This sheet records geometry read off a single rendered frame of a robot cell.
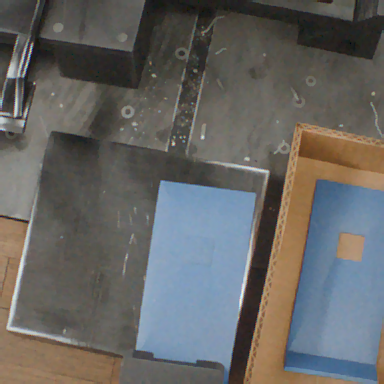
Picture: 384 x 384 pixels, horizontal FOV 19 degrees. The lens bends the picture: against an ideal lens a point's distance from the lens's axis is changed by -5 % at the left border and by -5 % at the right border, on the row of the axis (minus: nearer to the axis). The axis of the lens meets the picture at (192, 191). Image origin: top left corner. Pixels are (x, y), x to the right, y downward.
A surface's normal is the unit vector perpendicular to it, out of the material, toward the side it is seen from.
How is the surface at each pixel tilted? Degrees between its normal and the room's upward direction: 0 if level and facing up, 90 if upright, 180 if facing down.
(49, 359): 0
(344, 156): 90
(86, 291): 0
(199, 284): 0
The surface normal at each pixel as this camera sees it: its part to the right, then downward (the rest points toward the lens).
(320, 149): -0.20, 0.95
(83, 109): -0.01, -0.25
